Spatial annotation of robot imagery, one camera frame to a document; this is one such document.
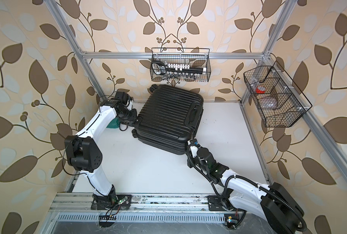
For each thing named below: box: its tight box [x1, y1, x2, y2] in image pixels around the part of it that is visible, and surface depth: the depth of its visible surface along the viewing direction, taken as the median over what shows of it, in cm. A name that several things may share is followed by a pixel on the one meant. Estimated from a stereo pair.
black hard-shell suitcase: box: [132, 84, 205, 156], surface depth 86 cm
